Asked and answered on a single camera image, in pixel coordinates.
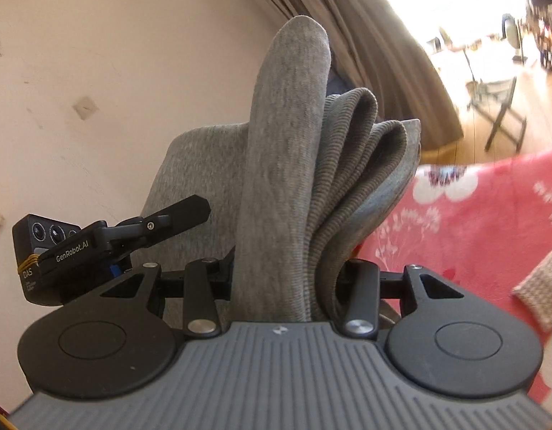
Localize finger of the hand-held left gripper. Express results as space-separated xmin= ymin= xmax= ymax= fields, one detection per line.
xmin=107 ymin=262 xmax=134 ymax=280
xmin=106 ymin=194 xmax=212 ymax=257

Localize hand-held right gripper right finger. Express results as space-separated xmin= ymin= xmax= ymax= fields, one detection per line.
xmin=339 ymin=260 xmax=465 ymax=340

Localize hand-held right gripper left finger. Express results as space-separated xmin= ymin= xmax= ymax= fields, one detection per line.
xmin=101 ymin=246 xmax=236 ymax=339

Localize grey sweatpants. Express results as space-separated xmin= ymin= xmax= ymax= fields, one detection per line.
xmin=139 ymin=15 xmax=423 ymax=324

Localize red floral blanket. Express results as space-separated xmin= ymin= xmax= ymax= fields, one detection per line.
xmin=356 ymin=148 xmax=552 ymax=430

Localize beige knit sweater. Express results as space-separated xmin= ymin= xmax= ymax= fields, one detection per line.
xmin=512 ymin=241 xmax=552 ymax=334

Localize folding chair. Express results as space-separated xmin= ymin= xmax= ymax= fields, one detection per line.
xmin=465 ymin=75 xmax=529 ymax=154

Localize grey-brown curtain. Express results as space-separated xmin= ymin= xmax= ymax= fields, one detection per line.
xmin=267 ymin=0 xmax=465 ymax=154

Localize standing fan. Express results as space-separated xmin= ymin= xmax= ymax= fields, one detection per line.
xmin=501 ymin=13 xmax=529 ymax=63

